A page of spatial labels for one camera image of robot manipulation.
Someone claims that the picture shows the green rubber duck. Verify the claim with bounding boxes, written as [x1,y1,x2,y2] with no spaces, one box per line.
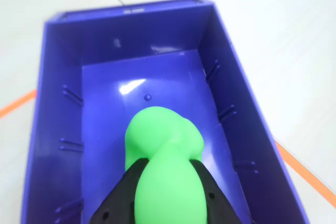
[124,106,210,224]

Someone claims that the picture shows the blue plastic box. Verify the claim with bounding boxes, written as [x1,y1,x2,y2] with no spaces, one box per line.
[20,0,312,224]

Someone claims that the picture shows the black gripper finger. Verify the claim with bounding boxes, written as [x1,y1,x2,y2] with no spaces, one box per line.
[190,159,243,224]
[89,157,151,224]

